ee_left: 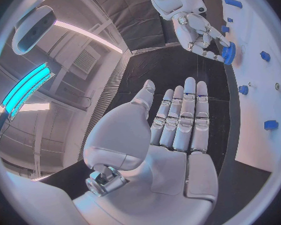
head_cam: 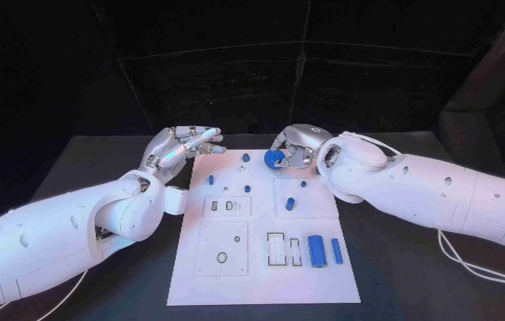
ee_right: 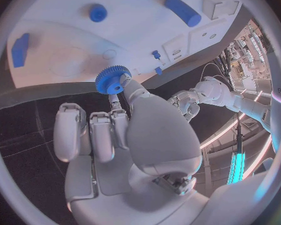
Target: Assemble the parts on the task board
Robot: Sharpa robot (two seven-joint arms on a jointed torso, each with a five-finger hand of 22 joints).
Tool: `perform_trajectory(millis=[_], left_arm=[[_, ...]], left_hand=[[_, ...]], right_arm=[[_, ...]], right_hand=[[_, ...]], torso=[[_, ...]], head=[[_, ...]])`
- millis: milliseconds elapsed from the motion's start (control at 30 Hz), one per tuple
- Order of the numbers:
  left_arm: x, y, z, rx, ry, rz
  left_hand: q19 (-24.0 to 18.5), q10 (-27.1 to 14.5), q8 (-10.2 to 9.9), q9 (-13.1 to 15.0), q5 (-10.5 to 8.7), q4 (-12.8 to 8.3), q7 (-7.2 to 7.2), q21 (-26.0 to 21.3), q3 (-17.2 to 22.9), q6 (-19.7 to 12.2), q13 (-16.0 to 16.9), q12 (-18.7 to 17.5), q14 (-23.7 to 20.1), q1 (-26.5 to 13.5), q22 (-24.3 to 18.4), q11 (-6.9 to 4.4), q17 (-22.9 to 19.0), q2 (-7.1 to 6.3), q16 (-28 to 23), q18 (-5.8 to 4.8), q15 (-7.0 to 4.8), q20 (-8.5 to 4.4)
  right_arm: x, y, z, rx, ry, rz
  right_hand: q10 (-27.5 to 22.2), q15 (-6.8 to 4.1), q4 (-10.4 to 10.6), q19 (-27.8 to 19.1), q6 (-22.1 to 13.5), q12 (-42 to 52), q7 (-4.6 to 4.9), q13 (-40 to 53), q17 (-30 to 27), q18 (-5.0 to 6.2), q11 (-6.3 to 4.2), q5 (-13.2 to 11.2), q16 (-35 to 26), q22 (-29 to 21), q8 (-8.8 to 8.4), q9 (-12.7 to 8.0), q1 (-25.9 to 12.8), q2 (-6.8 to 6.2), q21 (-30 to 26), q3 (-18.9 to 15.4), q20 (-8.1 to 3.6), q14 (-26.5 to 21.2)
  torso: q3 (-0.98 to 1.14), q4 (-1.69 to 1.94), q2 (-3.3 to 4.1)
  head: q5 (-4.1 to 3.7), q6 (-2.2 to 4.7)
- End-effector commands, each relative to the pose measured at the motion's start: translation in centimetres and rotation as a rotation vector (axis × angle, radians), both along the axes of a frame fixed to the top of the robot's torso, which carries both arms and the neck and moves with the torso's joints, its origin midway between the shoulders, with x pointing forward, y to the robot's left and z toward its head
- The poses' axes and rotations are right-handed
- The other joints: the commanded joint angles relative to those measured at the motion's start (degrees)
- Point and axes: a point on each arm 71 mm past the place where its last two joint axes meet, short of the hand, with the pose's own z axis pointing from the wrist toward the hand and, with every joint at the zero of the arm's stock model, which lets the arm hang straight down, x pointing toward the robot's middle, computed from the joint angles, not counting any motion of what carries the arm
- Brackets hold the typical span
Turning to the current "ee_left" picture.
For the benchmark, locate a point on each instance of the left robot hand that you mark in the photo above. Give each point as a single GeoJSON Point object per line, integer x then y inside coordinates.
{"type": "Point", "coordinates": [154, 172]}

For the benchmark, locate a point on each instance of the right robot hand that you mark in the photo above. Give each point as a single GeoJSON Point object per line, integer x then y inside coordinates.
{"type": "Point", "coordinates": [189, 31]}

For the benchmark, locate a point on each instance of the blue gear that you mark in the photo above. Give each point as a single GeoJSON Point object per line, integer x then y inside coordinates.
{"type": "Point", "coordinates": [229, 53]}

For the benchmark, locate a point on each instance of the white task board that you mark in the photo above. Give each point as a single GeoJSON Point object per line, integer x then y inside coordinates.
{"type": "Point", "coordinates": [257, 97]}

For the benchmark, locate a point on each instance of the small blue block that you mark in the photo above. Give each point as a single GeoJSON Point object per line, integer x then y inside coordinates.
{"type": "Point", "coordinates": [224, 29]}

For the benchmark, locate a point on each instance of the tiny blue plug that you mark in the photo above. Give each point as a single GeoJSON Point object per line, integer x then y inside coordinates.
{"type": "Point", "coordinates": [230, 20]}

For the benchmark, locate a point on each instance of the long blue block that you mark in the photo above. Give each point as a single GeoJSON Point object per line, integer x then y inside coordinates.
{"type": "Point", "coordinates": [233, 2]}

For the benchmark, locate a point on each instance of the small blue toothed knob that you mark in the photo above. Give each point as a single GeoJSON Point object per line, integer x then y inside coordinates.
{"type": "Point", "coordinates": [243, 90]}

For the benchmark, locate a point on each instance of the blue peg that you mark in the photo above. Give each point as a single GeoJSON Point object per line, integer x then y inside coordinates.
{"type": "Point", "coordinates": [265, 56]}

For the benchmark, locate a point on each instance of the glowing light bar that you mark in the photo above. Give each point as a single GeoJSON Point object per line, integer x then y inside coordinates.
{"type": "Point", "coordinates": [25, 90]}

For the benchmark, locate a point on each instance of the white oval robot head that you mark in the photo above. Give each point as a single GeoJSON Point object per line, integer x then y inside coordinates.
{"type": "Point", "coordinates": [34, 30]}

